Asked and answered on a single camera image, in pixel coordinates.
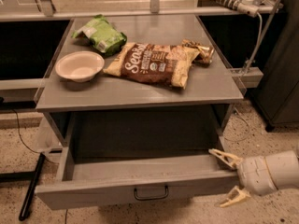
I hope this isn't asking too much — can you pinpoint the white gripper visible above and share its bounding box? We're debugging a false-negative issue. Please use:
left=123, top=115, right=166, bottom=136
left=208, top=148, right=278, bottom=208

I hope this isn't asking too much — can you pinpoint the grey top drawer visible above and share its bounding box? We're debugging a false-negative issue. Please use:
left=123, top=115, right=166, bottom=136
left=35, top=109, right=242, bottom=211

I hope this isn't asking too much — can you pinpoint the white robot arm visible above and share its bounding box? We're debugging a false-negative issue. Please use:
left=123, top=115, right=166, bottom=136
left=208, top=148, right=299, bottom=208

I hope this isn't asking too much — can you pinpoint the grey drawer cabinet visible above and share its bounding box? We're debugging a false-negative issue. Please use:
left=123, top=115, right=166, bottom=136
left=36, top=14, right=243, bottom=140

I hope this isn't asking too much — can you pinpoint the dark cabinet at right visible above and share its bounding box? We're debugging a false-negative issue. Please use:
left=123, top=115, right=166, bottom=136
left=251, top=0, right=299, bottom=132

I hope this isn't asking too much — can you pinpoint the brown Sensible chips bag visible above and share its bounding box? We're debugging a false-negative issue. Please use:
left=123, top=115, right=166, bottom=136
left=103, top=41, right=201, bottom=90

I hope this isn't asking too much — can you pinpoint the white power strip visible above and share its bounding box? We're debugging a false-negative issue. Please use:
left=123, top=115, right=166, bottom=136
left=214, top=0, right=259, bottom=18

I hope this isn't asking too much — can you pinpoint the white paper bowl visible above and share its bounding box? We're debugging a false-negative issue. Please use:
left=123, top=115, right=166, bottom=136
left=55, top=51, right=105, bottom=83

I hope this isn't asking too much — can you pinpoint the green snack bag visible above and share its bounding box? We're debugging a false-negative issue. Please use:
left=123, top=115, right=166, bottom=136
left=71, top=15, right=127, bottom=57

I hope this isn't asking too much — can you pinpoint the black floor stand leg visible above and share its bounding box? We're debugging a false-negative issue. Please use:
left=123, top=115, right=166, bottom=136
left=0, top=153, right=46, bottom=221

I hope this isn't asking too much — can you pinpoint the white power cord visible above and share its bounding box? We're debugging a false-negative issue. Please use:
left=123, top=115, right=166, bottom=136
left=238, top=12, right=265, bottom=77

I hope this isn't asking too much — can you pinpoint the black floor cable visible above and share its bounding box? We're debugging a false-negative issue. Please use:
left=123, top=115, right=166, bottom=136
left=8, top=107, right=78, bottom=224

